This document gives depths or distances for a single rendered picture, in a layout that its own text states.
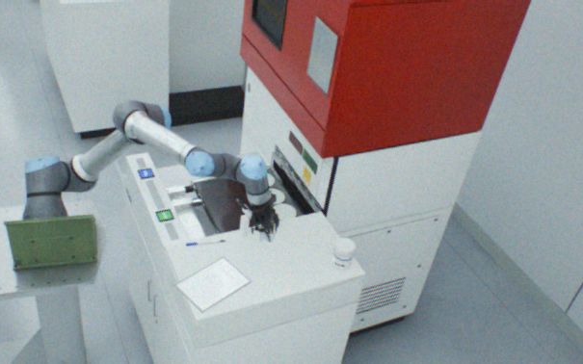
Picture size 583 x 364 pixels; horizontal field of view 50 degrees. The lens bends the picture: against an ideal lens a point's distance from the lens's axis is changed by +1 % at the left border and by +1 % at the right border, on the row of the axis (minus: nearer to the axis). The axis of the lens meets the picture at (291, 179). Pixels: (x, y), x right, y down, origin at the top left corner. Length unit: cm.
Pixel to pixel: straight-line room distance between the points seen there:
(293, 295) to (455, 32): 105
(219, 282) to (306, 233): 41
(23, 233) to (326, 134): 108
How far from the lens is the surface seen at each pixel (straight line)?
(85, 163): 239
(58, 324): 269
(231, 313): 203
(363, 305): 305
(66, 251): 233
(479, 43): 236
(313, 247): 225
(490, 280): 383
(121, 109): 210
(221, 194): 253
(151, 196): 241
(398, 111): 229
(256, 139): 290
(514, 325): 365
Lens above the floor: 251
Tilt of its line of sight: 38 degrees down
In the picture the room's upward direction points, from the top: 9 degrees clockwise
